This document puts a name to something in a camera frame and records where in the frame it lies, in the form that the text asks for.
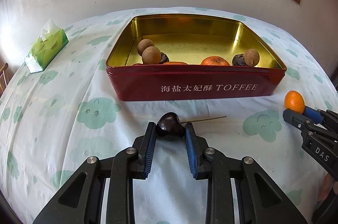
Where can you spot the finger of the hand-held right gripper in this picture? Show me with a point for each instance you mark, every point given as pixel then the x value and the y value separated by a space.
pixel 293 118
pixel 311 113

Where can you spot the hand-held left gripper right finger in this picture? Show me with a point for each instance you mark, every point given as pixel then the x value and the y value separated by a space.
pixel 190 152

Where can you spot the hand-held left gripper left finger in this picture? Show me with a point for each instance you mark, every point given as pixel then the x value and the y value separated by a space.
pixel 150 150

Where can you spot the small orange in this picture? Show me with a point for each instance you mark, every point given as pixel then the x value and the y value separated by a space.
pixel 294 101

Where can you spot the dark cherry with stem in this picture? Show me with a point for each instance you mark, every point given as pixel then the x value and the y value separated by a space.
pixel 169 126

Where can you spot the red and gold tin box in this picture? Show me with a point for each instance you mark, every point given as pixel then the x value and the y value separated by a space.
pixel 137 86

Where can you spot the brown longan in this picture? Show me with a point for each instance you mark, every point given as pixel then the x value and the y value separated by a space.
pixel 251 57
pixel 145 46
pixel 151 55

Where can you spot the dark brown water chestnut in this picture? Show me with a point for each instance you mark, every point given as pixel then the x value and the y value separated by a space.
pixel 237 60
pixel 164 58

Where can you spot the oval orange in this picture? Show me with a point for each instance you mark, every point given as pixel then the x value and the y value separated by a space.
pixel 174 63

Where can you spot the large orange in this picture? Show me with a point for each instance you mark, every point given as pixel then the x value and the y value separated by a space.
pixel 215 61

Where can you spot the person's right hand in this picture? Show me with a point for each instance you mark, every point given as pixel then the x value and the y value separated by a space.
pixel 327 188

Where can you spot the green tissue pack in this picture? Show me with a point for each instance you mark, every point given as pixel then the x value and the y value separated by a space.
pixel 47 49

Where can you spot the wooden chair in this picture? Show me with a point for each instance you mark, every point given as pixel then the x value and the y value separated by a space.
pixel 3 76

